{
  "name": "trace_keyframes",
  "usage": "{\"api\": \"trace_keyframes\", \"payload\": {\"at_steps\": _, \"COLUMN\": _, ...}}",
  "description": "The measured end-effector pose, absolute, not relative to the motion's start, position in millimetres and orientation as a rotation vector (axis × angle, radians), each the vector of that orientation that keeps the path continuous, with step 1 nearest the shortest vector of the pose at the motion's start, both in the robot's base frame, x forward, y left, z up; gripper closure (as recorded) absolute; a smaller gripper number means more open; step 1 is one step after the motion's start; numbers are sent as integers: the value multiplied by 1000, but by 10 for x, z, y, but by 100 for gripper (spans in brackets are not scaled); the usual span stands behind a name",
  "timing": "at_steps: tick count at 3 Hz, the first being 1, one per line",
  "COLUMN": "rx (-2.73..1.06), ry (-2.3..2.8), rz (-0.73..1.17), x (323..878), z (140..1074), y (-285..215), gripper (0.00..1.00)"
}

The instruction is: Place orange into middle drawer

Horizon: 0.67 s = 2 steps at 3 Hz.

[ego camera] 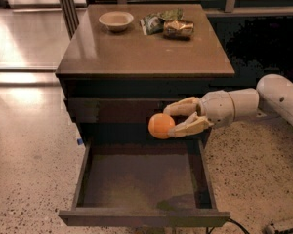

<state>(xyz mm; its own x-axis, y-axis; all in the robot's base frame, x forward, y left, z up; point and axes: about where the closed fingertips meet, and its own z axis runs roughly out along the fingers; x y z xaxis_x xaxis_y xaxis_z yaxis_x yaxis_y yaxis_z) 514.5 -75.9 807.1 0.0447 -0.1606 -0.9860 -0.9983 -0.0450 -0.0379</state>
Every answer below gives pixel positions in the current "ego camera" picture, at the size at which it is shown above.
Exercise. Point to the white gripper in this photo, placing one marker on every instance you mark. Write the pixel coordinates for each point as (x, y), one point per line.
(215, 108)

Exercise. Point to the orange fruit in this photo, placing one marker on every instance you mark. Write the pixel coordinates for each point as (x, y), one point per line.
(159, 125)

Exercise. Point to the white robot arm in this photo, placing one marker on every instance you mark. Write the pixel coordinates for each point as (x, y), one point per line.
(272, 93)

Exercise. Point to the open bottom drawer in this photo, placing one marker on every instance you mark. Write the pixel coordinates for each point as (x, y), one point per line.
(164, 184)

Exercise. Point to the dark wooden drawer cabinet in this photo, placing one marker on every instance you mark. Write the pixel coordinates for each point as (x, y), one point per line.
(129, 64)

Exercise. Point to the closed upper drawer front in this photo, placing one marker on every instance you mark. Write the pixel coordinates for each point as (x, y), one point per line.
(114, 109)

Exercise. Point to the green chip bag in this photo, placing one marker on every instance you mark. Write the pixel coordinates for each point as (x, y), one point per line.
(154, 22)

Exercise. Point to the blue tape piece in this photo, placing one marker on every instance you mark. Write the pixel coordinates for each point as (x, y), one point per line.
(80, 141)

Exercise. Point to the white paper bowl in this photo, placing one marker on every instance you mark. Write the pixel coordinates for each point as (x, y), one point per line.
(116, 21)

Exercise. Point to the white power strip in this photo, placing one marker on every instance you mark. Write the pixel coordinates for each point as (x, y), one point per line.
(280, 227)

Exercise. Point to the metal window frame post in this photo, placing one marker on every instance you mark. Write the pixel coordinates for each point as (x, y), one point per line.
(70, 16)

